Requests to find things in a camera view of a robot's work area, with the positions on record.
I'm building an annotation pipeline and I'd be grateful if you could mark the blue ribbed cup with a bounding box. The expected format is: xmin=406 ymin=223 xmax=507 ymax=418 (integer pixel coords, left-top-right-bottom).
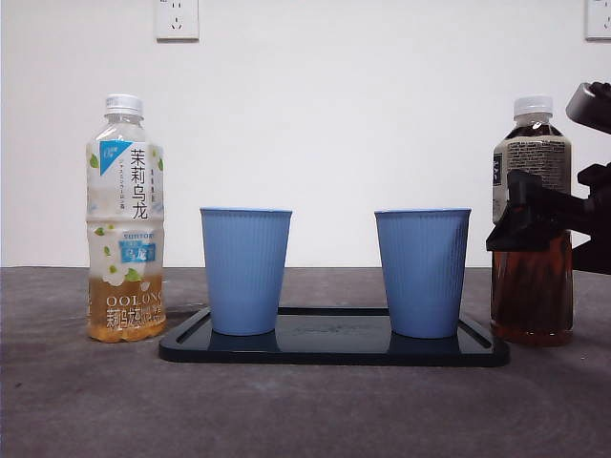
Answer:
xmin=373 ymin=206 xmax=474 ymax=340
xmin=199 ymin=206 xmax=294 ymax=337

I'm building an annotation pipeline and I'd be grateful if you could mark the dark tea bottle beige label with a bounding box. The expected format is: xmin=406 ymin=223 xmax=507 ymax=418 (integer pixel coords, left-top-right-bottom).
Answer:
xmin=490 ymin=94 xmax=575 ymax=348

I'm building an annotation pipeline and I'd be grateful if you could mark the white wall socket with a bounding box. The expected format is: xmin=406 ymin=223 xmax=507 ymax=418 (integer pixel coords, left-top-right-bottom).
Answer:
xmin=584 ymin=0 xmax=611 ymax=41
xmin=155 ymin=0 xmax=200 ymax=42

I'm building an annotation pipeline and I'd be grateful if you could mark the jasmine oolong tea bottle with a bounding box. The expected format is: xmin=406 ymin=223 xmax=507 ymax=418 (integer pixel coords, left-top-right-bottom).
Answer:
xmin=85 ymin=94 xmax=168 ymax=344

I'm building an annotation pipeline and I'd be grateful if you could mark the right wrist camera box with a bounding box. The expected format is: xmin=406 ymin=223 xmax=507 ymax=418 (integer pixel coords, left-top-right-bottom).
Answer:
xmin=565 ymin=81 xmax=611 ymax=135

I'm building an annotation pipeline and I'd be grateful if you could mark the dark blue tray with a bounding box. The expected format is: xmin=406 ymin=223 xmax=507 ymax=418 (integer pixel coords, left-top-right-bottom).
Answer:
xmin=158 ymin=306 xmax=511 ymax=368

